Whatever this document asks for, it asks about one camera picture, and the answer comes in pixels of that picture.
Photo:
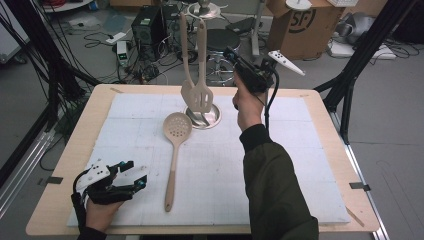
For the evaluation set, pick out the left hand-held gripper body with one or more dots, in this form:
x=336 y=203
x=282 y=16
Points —
x=106 y=193

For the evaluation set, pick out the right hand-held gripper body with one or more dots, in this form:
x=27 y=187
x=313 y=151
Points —
x=255 y=78

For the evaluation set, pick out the beige slotted spatula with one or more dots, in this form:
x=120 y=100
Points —
x=201 y=50

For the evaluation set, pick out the beige perforated skimmer spoon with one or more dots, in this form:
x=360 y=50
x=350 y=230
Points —
x=173 y=166

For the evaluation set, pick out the beige solid spatula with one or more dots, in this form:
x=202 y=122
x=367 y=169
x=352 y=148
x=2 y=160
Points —
x=185 y=50

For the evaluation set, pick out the metal utensil stand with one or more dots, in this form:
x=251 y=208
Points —
x=210 y=118

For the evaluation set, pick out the person's left hand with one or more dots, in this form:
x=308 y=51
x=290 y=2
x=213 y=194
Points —
x=100 y=215

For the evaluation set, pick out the person's right hand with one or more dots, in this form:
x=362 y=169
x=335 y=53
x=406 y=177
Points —
x=250 y=106

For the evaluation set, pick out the black round stool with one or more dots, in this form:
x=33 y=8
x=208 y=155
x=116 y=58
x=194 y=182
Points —
x=221 y=40

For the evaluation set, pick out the grey metal stand pole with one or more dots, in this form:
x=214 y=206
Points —
x=256 y=30

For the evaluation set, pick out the black tape strip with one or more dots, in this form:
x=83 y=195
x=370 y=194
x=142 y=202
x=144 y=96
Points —
x=359 y=186
x=53 y=180

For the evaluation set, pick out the brown cardboard box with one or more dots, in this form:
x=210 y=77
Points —
x=300 y=36

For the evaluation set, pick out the slim black computer tower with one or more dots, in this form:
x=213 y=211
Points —
x=171 y=26

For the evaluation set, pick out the white gridded mat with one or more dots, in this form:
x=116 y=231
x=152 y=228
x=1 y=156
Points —
x=213 y=186

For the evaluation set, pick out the white round disc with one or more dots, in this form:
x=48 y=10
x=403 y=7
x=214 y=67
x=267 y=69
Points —
x=298 y=4

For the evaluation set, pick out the large black computer tower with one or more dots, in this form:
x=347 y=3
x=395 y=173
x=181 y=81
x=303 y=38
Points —
x=146 y=33

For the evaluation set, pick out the long white power strip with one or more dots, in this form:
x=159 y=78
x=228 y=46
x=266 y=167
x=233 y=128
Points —
x=343 y=50

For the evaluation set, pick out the white device with green display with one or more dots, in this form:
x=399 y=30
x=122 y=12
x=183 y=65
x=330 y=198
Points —
x=122 y=53

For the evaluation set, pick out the grey bag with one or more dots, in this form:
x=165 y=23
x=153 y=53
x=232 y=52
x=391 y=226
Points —
x=356 y=26

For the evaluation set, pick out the small white power strip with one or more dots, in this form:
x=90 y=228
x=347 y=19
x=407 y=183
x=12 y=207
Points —
x=116 y=38

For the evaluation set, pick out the white keyboard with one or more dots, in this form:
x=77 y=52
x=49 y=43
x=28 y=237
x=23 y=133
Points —
x=343 y=2

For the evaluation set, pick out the black frame stand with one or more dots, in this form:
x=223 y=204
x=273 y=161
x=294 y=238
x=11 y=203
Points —
x=50 y=66
x=360 y=56

